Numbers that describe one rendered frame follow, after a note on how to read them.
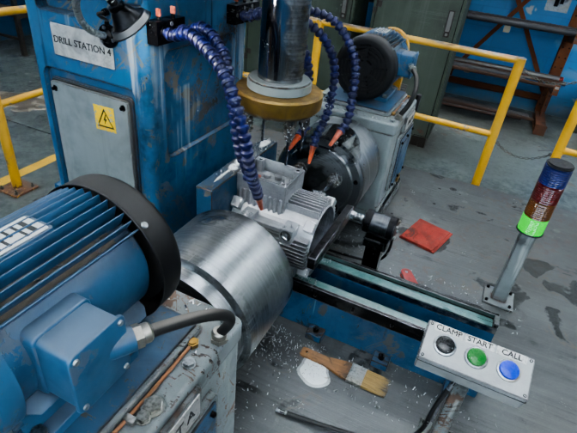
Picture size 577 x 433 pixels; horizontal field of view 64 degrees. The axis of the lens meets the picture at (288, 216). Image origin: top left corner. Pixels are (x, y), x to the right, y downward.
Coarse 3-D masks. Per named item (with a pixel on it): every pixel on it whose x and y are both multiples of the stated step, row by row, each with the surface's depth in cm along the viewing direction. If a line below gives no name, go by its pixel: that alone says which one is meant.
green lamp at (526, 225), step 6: (522, 216) 114; (522, 222) 114; (528, 222) 112; (534, 222) 111; (540, 222) 111; (546, 222) 111; (522, 228) 114; (528, 228) 112; (534, 228) 112; (540, 228) 111; (528, 234) 113; (534, 234) 112; (540, 234) 113
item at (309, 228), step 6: (234, 198) 103; (240, 198) 103; (234, 204) 103; (240, 204) 103; (306, 222) 98; (312, 222) 98; (306, 228) 98; (312, 228) 97; (312, 234) 98; (300, 270) 104; (306, 270) 104; (306, 276) 105
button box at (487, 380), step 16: (432, 320) 79; (432, 336) 77; (448, 336) 76; (464, 336) 77; (432, 352) 75; (464, 352) 75; (496, 352) 75; (512, 352) 74; (432, 368) 77; (448, 368) 74; (464, 368) 74; (480, 368) 73; (496, 368) 73; (528, 368) 73; (464, 384) 76; (480, 384) 73; (496, 384) 72; (512, 384) 72; (528, 384) 71; (512, 400) 73
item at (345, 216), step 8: (344, 208) 116; (352, 208) 116; (344, 216) 112; (336, 224) 109; (344, 224) 113; (328, 232) 106; (336, 232) 107; (320, 240) 103; (328, 240) 103; (320, 248) 101; (328, 248) 105; (312, 256) 98; (320, 256) 100; (312, 264) 98
